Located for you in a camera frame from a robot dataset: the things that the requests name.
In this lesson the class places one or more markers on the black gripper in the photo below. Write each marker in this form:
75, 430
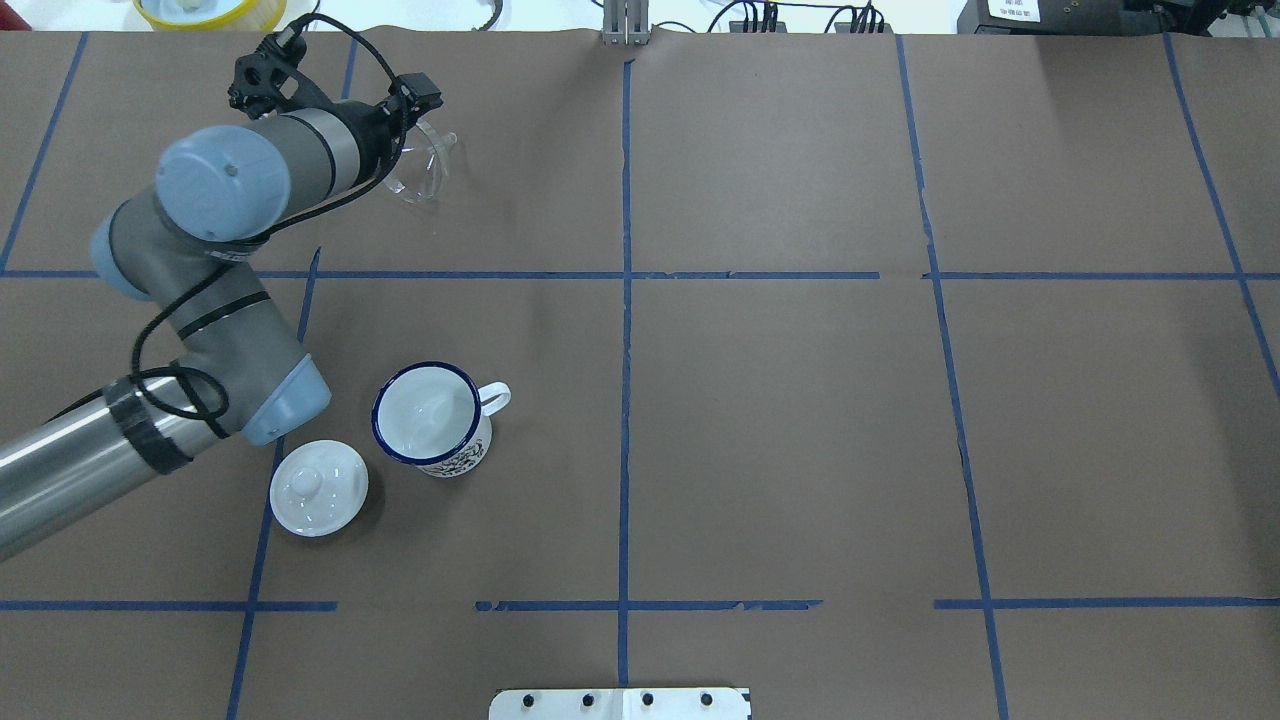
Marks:
377, 127

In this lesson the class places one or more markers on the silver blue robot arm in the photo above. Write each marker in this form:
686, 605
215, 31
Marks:
219, 359

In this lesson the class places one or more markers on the yellow tape roll with plate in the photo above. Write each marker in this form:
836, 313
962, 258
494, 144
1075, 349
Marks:
207, 16

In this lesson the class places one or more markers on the white enamel mug blue rim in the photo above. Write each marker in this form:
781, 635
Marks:
433, 417

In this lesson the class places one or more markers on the white ceramic lid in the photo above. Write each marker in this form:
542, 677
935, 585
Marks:
319, 488

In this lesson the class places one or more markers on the black computer box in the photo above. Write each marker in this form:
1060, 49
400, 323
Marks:
1100, 18

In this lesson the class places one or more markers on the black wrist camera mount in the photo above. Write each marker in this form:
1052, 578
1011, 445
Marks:
269, 80

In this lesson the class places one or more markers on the aluminium frame post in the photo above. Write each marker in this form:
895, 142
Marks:
625, 22

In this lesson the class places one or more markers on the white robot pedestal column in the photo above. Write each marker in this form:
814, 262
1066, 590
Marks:
623, 703

